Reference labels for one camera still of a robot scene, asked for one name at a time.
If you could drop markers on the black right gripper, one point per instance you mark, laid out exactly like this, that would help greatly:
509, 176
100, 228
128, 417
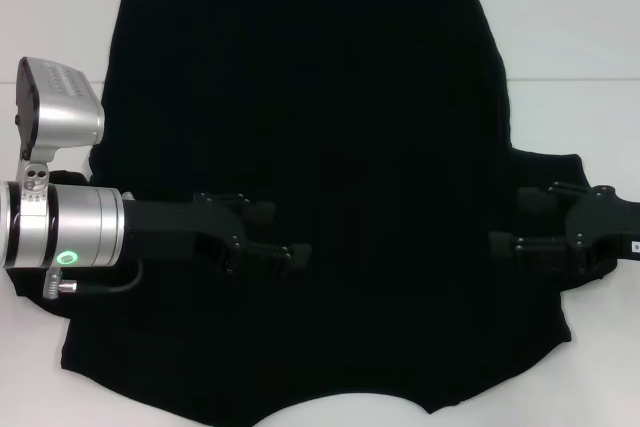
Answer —
605, 227

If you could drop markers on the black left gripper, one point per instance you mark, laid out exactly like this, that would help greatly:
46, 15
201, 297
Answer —
170, 229

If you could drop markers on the black t-shirt with white print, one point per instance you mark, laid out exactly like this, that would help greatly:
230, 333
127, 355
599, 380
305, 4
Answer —
350, 97

